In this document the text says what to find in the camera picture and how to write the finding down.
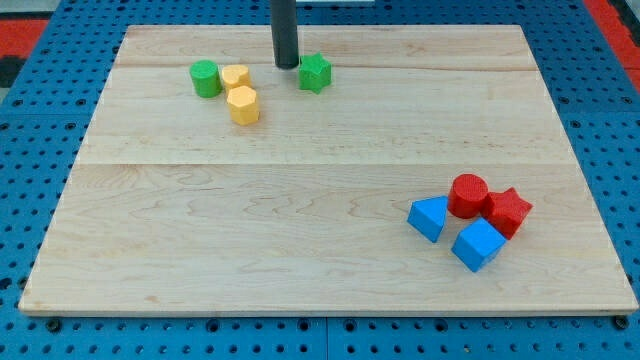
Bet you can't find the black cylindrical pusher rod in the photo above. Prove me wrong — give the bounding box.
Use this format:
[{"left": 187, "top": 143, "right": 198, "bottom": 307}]
[{"left": 270, "top": 0, "right": 299, "bottom": 70}]

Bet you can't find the red cylinder block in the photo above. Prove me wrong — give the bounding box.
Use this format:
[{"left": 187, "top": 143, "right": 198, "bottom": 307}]
[{"left": 448, "top": 173, "right": 489, "bottom": 219}]

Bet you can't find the blue triangular prism block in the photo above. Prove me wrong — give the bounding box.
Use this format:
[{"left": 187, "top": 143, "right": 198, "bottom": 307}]
[{"left": 407, "top": 196, "right": 448, "bottom": 243}]

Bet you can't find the green star block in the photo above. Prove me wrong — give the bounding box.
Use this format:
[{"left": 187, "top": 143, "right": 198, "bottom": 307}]
[{"left": 298, "top": 52, "right": 332, "bottom": 94}]

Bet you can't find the green cylinder block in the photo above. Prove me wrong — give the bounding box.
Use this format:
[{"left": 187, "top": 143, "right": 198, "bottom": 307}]
[{"left": 189, "top": 60, "right": 222, "bottom": 98}]

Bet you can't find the yellow hexagon block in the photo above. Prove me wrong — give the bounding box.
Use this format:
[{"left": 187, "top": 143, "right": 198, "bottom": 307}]
[{"left": 227, "top": 86, "right": 260, "bottom": 126}]

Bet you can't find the red star block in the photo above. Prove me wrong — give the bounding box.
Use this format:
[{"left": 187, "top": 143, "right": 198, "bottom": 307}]
[{"left": 481, "top": 187, "right": 533, "bottom": 240}]

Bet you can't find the blue cube block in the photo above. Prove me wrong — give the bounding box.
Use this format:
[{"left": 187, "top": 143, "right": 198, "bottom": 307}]
[{"left": 452, "top": 218, "right": 507, "bottom": 272}]

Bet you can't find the light wooden board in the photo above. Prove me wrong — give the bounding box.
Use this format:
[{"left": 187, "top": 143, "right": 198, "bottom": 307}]
[{"left": 19, "top": 25, "right": 638, "bottom": 317}]

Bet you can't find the yellow heart block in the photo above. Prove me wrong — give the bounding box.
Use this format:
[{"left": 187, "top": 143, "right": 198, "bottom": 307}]
[{"left": 221, "top": 64, "right": 252, "bottom": 91}]

